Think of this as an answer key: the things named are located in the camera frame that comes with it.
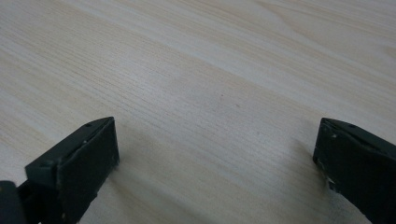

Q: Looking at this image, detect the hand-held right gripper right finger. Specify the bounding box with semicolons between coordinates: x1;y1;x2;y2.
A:
312;117;396;224

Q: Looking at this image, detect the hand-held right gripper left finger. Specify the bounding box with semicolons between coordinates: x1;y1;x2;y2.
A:
18;116;120;224

